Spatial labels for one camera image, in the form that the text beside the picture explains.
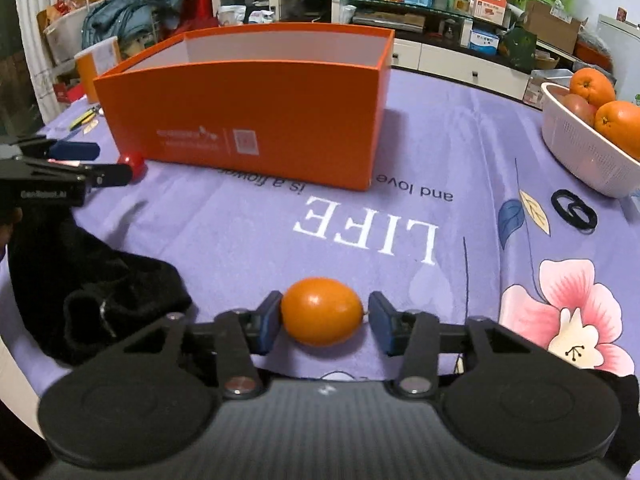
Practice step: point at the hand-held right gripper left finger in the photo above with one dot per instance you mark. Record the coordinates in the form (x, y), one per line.
(271, 322)

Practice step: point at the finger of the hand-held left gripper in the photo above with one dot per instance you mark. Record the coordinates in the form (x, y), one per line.
(112, 175)
(75, 150)

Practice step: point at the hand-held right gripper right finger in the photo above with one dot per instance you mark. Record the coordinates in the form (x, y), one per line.
(380, 322)

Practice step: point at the red cherry tomato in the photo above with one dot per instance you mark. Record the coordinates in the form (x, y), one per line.
(136, 161)

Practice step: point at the small orange kumquat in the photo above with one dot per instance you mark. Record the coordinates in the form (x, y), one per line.
(322, 312)

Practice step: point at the orange cardboard box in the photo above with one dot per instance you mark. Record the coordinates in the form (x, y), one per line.
(275, 120)

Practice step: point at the person's left forearm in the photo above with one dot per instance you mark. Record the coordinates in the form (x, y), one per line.
(75, 270)

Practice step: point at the yellow utility knife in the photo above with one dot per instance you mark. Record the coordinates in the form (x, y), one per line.
(85, 119)

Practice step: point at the purple floral tablecloth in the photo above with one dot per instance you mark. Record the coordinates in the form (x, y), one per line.
(450, 260)

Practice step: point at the white curtain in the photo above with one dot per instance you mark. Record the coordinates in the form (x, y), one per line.
(35, 50)

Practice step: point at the blue down jacket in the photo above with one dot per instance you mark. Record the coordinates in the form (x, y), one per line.
(130, 15)

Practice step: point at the red bag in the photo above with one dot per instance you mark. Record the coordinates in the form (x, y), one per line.
(200, 10)

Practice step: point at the white snack bag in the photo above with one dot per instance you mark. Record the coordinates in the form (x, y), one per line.
(231, 15)

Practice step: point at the white plastic basket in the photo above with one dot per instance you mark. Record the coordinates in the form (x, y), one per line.
(585, 160)

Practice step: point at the white low cabinet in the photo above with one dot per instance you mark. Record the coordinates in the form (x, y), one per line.
(450, 62)

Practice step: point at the printed cardboard box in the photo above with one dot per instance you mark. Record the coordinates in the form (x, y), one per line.
(532, 91)

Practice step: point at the black glass television stand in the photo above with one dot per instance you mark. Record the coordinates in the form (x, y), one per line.
(400, 32)

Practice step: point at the red apple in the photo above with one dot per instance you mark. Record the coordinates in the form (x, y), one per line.
(580, 108)

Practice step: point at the dark green gift bag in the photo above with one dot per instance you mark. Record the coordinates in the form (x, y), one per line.
(517, 49)

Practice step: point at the orange and white carton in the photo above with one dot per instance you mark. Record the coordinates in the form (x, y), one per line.
(487, 5)

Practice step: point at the orange plastic crate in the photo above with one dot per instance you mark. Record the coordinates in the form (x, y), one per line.
(594, 55)

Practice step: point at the brown cardboard box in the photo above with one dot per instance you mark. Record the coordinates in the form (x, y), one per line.
(550, 22)

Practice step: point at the white chest freezer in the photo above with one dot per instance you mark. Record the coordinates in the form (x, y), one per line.
(620, 55)

